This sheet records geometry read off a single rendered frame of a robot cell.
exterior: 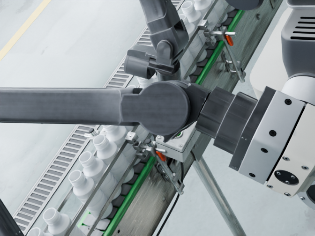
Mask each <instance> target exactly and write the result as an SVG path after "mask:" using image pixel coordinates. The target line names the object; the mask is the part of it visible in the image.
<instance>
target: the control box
mask: <svg viewBox="0 0 315 236"><path fill-rule="evenodd" d="M196 123H197V121H196V122H194V123H193V124H192V125H191V126H190V127H189V128H187V129H185V130H183V131H182V132H181V134H180V135H179V136H177V137H175V138H174V139H173V140H169V141H168V142H166V143H164V142H163V139H164V137H163V136H160V135H158V136H157V137H156V143H157V148H159V149H164V150H166V151H167V153H162V154H163V155H166V156H168V157H170V158H173V159H172V161H171V163H170V164H169V167H170V169H171V170H172V172H173V173H178V171H179V170H180V168H181V182H183V179H184V166H183V163H184V162H185V160H186V158H187V156H188V154H189V153H190V151H191V149H192V147H193V146H194V144H195V142H196V140H197V139H198V137H199V135H200V133H201V132H199V131H197V130H196V128H195V125H196ZM179 196H180V195H179V194H178V195H177V197H176V200H175V202H174V204H173V206H172V208H171V209H170V211H169V213H168V215H167V217H166V219H165V220H164V222H163V224H162V226H161V228H160V229H159V231H158V233H157V235H156V236H159V234H160V232H161V231H162V229H163V227H164V225H165V223H166V222H167V220H168V218H169V216H170V214H171V212H172V211H173V209H174V207H175V205H176V203H177V201H178V199H179Z"/></svg>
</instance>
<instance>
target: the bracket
mask: <svg viewBox="0 0 315 236"><path fill-rule="evenodd" d="M197 26H199V28H200V30H204V32H203V34H204V36H205V37H207V39H206V40H205V42H206V43H207V46H212V47H213V46H214V44H215V42H216V39H215V37H213V36H212V35H217V36H218V38H219V40H223V42H224V44H225V47H226V49H227V51H228V54H229V56H230V58H231V61H228V60H227V57H226V54H225V52H223V54H222V55H221V56H222V58H223V61H224V62H227V64H226V68H227V70H228V71H231V72H232V73H235V74H237V79H238V80H240V82H241V83H244V82H245V79H244V78H245V76H246V72H245V71H243V69H242V63H241V62H240V61H237V60H236V57H235V55H234V53H233V50H232V48H231V46H233V40H232V38H231V36H236V32H228V30H227V28H226V27H223V26H222V24H221V23H219V24H217V28H218V31H212V29H208V26H209V23H208V20H200V21H199V23H198V25H197ZM230 64H233V67H232V68H233V69H234V70H235V71H233V70H232V69H231V66H230ZM89 133H90V134H87V133H85V134H84V137H85V138H89V139H90V140H91V142H92V143H93V139H94V138H95V137H96V136H97V135H99V134H103V135H104V136H106V133H107V132H106V131H105V129H104V128H103V129H102V131H101V132H100V131H98V130H94V128H90V129H89ZM138 138H139V137H138V135H137V134H136V133H134V132H128V134H127V136H126V137H125V140H127V142H128V143H129V144H133V145H132V146H133V148H134V149H135V150H137V152H136V153H135V155H137V156H138V159H143V160H145V158H146V156H147V155H148V154H149V155H150V156H153V157H155V158H156V159H157V161H158V163H157V165H156V168H157V169H158V171H159V172H160V173H161V172H162V173H163V174H162V177H163V178H164V180H165V181H168V182H169V183H171V184H173V186H174V190H175V191H176V192H178V194H179V195H183V193H184V191H183V189H184V187H185V185H184V183H183V182H181V181H180V179H179V176H178V174H177V173H172V172H171V171H170V169H169V167H168V166H167V164H166V163H165V161H166V157H165V155H163V154H162V153H167V151H166V150H164V149H159V148H157V143H156V141H153V140H151V139H150V138H148V139H146V141H145V143H146V144H147V145H144V144H142V142H141V141H137V139H138Z"/></svg>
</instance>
